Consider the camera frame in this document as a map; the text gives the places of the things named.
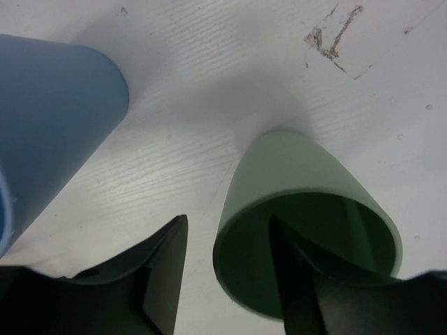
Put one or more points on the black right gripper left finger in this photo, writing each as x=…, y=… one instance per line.
x=135, y=292

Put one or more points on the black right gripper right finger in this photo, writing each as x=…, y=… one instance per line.
x=320, y=293

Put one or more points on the light green plastic cup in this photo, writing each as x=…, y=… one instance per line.
x=287, y=175

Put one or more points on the light blue plastic cup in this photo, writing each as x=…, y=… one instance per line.
x=59, y=102

